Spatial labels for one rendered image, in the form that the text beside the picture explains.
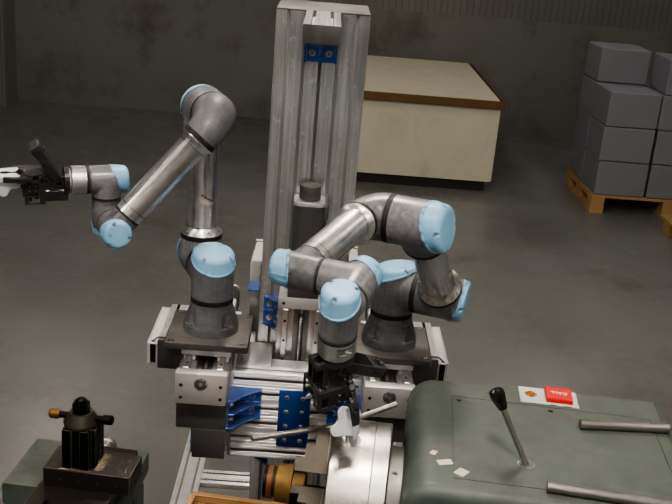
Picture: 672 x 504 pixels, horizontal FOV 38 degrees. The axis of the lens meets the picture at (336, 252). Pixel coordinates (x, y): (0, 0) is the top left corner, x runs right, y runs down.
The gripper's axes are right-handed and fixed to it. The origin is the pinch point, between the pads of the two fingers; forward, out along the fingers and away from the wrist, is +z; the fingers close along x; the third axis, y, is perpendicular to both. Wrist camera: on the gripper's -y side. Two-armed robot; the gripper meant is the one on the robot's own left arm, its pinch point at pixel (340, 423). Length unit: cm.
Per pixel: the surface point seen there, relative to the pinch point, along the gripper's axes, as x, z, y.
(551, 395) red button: 5, 10, -54
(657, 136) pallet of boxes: -374, 227, -519
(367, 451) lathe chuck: 4.0, 6.6, -4.7
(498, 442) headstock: 15.0, 4.9, -30.1
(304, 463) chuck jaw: -7.5, 17.5, 3.8
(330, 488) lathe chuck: 6.7, 10.3, 5.2
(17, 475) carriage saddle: -53, 41, 58
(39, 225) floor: -472, 245, -28
